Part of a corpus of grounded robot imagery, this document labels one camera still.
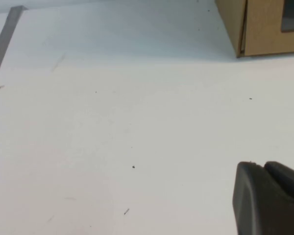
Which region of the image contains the brown cardboard shoe box shell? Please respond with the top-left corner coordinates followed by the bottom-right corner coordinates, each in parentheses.
top-left (215, 0), bottom-right (294, 59)

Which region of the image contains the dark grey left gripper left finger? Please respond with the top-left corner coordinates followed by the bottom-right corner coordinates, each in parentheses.
top-left (232, 161), bottom-right (294, 235)

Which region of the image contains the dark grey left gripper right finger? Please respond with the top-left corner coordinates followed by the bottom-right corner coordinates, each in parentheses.
top-left (263, 160), bottom-right (294, 203)

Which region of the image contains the cardboard drawer with window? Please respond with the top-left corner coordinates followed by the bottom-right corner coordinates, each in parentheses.
top-left (243, 0), bottom-right (294, 56)

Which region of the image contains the grey table edge rail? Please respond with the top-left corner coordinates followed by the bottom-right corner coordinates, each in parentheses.
top-left (0, 5), bottom-right (28, 93)

